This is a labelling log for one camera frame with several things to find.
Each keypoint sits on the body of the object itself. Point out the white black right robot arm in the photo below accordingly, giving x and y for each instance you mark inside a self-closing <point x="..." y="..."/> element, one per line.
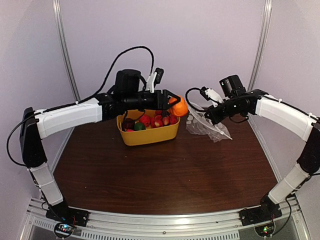
<point x="300" y="136"/>

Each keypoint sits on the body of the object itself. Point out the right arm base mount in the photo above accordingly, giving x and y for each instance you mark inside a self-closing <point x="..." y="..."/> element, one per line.
<point x="255" y="215"/>

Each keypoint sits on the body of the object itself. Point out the orange toy fruit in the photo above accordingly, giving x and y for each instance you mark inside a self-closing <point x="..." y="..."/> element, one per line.
<point x="180" y="109"/>

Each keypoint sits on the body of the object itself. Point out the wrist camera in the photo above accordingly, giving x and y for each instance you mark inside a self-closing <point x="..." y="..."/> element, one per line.
<point x="210" y="95"/>
<point x="154" y="79"/>

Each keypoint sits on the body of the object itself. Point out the green toy pepper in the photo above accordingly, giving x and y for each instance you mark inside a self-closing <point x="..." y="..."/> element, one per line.
<point x="139" y="126"/>

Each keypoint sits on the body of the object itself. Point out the yellow plastic basket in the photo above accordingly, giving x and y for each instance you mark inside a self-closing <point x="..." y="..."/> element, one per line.
<point x="149" y="135"/>

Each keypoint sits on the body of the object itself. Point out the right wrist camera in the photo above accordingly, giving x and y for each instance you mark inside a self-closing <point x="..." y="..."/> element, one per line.
<point x="210" y="95"/>

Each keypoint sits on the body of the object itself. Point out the clear polka dot zip bag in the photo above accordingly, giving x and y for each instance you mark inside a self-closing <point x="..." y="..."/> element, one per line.
<point x="197" y="124"/>

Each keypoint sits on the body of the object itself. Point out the right aluminium corner post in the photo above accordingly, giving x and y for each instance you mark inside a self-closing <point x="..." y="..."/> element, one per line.
<point x="262" y="41"/>

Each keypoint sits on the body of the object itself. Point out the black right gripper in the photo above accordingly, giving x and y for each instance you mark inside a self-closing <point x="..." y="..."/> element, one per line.
<point x="215" y="117"/>

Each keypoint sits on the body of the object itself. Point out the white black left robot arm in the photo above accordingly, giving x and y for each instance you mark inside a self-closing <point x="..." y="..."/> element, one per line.
<point x="39" y="125"/>

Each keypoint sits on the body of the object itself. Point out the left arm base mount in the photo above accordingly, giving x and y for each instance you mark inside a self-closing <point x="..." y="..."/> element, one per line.
<point x="68" y="215"/>

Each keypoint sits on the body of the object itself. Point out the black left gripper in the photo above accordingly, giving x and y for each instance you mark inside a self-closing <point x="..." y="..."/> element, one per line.
<point x="163" y="104"/>

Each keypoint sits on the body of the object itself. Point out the front aluminium rail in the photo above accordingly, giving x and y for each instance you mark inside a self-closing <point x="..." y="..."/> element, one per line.
<point x="221" y="225"/>

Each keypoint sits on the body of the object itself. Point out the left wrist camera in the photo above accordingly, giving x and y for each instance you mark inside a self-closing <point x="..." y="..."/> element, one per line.
<point x="154" y="79"/>

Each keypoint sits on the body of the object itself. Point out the left aluminium corner post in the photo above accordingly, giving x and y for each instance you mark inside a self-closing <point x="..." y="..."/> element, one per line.
<point x="64" y="48"/>

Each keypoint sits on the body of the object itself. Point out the dark red toy onion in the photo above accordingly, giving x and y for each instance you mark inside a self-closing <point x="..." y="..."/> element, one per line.
<point x="128" y="124"/>

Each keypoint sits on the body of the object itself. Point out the aluminium corner post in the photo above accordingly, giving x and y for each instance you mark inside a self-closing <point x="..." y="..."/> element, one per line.
<point x="64" y="48"/>
<point x="262" y="41"/>

